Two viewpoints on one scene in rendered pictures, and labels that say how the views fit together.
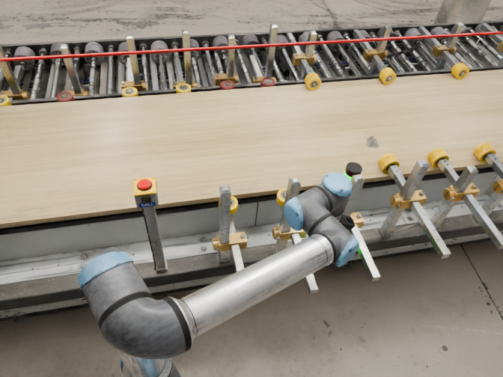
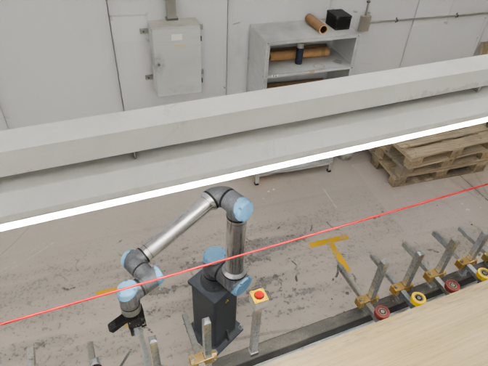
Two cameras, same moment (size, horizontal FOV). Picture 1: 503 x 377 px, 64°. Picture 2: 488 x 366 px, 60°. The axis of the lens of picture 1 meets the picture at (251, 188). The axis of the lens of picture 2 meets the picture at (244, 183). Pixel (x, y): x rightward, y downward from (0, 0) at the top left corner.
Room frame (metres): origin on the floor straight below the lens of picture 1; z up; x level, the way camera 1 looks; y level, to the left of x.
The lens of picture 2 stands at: (1.97, 0.08, 2.88)
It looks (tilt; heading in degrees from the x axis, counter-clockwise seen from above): 40 degrees down; 172
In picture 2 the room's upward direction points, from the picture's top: 3 degrees clockwise
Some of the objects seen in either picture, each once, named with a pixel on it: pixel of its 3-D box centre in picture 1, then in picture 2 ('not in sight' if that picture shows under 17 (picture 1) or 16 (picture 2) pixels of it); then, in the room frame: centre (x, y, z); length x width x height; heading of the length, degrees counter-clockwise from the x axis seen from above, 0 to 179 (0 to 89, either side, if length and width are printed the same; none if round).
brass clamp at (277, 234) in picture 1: (289, 231); not in sight; (0.96, -0.17, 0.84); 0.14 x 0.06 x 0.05; 106
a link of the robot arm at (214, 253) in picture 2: not in sight; (215, 262); (0.25, 0.16, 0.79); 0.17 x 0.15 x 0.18; 40
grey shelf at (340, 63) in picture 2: not in sight; (294, 105); (-1.72, 1.06, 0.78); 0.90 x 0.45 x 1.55; 102
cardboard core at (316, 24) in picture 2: not in sight; (316, 23); (-1.75, 1.16, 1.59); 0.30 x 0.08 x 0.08; 12
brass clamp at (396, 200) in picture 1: (407, 200); not in sight; (1.10, -0.65, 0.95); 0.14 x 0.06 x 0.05; 106
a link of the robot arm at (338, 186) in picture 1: (333, 194); (128, 295); (0.81, -0.25, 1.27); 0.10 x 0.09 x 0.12; 130
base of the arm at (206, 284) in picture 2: not in sight; (214, 275); (0.24, 0.16, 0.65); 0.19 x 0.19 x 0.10
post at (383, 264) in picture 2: not in sight; (374, 287); (0.60, 1.05, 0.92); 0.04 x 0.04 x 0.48; 16
